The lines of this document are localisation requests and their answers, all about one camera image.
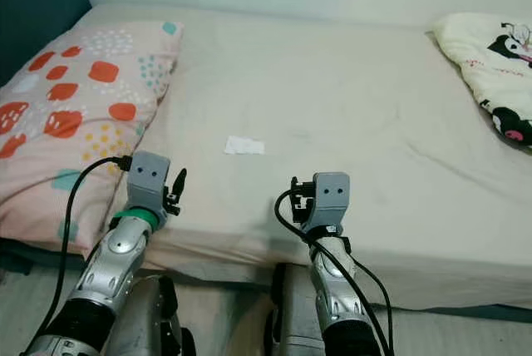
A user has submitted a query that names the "pink spotted pillow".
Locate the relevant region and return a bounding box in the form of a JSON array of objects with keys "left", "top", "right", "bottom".
[{"left": 0, "top": 20, "right": 184, "bottom": 250}]

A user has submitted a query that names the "cream cartoon print blanket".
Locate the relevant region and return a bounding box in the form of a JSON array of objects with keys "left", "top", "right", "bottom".
[{"left": 432, "top": 12, "right": 532, "bottom": 153}]

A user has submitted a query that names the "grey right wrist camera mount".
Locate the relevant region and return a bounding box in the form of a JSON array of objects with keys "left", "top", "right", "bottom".
[{"left": 312, "top": 171, "right": 352, "bottom": 236}]

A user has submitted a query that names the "beige sheeted bed mattress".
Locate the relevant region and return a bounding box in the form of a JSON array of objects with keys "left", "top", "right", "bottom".
[{"left": 0, "top": 2, "right": 532, "bottom": 311}]

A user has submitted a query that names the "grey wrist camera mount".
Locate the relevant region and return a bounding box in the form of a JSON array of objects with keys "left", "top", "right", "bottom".
[
  {"left": 312, "top": 171, "right": 352, "bottom": 236},
  {"left": 127, "top": 151, "right": 174, "bottom": 215}
]

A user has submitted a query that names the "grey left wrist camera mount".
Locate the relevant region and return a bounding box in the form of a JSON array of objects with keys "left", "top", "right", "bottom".
[{"left": 127, "top": 151, "right": 174, "bottom": 215}]

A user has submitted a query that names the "grey right robot leg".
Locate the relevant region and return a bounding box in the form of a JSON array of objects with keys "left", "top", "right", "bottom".
[{"left": 262, "top": 263, "right": 325, "bottom": 356}]

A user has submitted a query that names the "grey robot leg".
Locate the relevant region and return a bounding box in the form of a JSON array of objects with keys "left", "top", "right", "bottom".
[
  {"left": 108, "top": 273, "right": 196, "bottom": 356},
  {"left": 262, "top": 263, "right": 325, "bottom": 356}
]

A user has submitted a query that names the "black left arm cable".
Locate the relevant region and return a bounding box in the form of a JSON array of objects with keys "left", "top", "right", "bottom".
[{"left": 23, "top": 155, "right": 134, "bottom": 356}]

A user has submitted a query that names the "grey left robot leg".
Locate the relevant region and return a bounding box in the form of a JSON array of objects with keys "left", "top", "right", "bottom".
[{"left": 108, "top": 273, "right": 196, "bottom": 356}]

